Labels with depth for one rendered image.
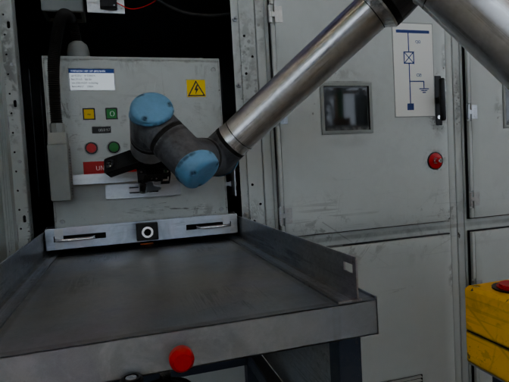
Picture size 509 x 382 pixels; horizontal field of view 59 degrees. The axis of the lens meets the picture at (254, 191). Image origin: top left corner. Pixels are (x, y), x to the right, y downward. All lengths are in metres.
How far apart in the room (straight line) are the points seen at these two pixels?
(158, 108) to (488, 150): 1.20
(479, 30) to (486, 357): 0.49
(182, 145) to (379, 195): 0.77
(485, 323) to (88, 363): 0.49
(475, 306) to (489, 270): 1.19
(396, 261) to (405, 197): 0.21
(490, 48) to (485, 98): 0.95
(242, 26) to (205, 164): 0.59
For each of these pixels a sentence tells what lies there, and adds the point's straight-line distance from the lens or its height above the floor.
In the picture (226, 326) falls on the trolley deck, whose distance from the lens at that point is 0.66.
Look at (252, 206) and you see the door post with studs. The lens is 1.34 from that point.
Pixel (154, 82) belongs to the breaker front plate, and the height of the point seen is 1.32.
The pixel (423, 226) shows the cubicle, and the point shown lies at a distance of 1.63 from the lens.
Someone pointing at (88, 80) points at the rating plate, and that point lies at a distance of 1.36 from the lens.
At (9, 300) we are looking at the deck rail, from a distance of 0.92.
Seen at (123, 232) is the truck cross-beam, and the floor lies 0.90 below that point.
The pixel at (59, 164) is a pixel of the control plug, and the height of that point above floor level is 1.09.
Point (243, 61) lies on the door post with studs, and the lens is 1.37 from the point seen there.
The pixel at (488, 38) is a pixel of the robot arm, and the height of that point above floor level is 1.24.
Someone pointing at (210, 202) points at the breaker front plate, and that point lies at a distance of 1.36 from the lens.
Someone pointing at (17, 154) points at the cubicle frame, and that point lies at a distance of 1.31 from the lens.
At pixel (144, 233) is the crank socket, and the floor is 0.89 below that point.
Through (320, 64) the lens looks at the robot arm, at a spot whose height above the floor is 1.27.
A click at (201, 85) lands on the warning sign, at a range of 1.38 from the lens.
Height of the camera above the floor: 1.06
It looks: 3 degrees down
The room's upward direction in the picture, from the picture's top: 3 degrees counter-clockwise
